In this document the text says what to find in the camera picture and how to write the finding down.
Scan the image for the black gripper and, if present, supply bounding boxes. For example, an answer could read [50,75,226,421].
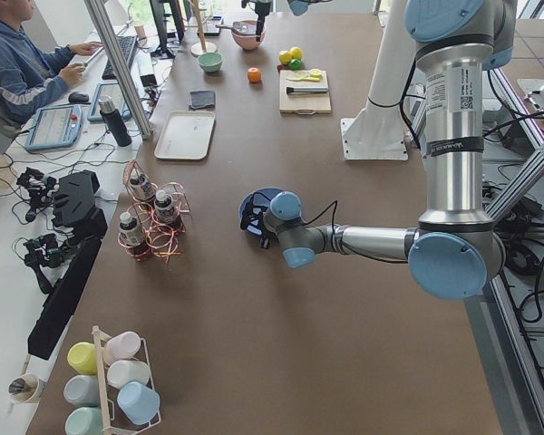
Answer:
[240,191,273,248]

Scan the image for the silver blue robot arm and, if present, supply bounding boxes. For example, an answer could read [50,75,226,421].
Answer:
[239,1,517,300]

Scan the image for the blue plate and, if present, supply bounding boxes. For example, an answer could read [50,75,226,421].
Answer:
[238,188,282,237]

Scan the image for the dark bottle middle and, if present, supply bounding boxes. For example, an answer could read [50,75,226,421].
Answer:
[154,189,178,226]

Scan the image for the dark bottle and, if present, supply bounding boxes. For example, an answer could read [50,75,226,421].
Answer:
[119,211,148,258]
[129,172,155,202]
[154,189,178,226]

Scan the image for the beige plastic tray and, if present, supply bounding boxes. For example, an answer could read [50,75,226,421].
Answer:
[154,111,215,160]

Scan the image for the dark bottle back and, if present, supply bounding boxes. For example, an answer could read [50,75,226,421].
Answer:
[129,172,155,202]

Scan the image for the dark bottle front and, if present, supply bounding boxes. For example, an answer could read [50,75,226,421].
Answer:
[119,211,148,258]

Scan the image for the dark grey cloth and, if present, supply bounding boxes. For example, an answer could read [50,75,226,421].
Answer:
[189,90,216,111]

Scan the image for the wooden cutting board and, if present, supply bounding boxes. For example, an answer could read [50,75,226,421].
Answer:
[279,70,332,114]

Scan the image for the orange fruit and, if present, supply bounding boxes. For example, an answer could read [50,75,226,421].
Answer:
[247,67,262,84]

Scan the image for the sliced lemon pieces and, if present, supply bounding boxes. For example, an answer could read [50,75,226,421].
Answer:
[286,69,324,82]

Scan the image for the green bowl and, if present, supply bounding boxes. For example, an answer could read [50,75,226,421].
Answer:
[198,52,223,73]

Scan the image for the black water bottle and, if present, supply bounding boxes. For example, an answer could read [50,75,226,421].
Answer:
[98,95,132,147]

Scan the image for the yellow lemon left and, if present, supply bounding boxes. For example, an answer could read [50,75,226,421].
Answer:
[278,51,293,65]

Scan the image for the yellow lemon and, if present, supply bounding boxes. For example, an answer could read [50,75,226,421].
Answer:
[289,46,303,60]
[278,51,293,65]

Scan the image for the yellow lemon right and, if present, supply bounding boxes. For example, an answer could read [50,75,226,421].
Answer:
[289,46,303,60]

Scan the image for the pink cup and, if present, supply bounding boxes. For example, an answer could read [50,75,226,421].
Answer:
[102,331,141,365]

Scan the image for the wooden mug tree stand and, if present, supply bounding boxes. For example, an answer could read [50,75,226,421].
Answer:
[188,0,218,57]

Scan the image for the pink bowl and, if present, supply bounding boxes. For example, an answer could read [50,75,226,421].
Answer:
[231,20,266,51]

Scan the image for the blue teach pendant right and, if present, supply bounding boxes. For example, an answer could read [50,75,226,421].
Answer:
[86,82,132,123]

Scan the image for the blue teach pendant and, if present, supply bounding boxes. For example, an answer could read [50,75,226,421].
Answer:
[24,104,83,151]
[86,82,132,123]

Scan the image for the white cup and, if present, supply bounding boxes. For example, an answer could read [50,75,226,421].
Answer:
[107,360,151,389]

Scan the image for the black keyboard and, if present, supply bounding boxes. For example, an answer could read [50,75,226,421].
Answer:
[101,34,140,81]

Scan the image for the light blue cup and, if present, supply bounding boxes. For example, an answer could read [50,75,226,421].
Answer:
[117,381,160,425]

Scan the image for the black computer mouse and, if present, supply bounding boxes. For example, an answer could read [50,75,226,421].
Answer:
[68,92,90,104]

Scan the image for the yellow cup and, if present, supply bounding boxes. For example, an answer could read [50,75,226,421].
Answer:
[67,342,97,375]

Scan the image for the blue teach pendant left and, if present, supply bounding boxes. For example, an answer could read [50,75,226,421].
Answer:
[24,104,83,151]

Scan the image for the grey cup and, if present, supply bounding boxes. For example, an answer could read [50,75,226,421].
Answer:
[63,374,100,407]

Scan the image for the pale green cup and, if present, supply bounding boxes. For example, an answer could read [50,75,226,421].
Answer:
[64,407,103,435]

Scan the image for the seated person blue hoodie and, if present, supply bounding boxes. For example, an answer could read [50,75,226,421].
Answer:
[0,1,102,124]

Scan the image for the paper cup with tools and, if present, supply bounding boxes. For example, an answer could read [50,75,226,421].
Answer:
[8,373,45,404]

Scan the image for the copper wire bottle basket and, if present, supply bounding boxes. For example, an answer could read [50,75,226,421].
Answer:
[118,159,190,262]

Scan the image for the black handled knife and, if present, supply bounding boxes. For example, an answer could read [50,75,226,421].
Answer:
[286,86,329,95]

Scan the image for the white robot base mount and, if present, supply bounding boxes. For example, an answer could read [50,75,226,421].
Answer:
[341,1,415,160]

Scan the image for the white wire cup rack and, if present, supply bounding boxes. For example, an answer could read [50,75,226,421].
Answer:
[92,325,162,434]

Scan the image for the aluminium frame post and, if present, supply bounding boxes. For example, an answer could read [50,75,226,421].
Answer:
[84,0,152,140]

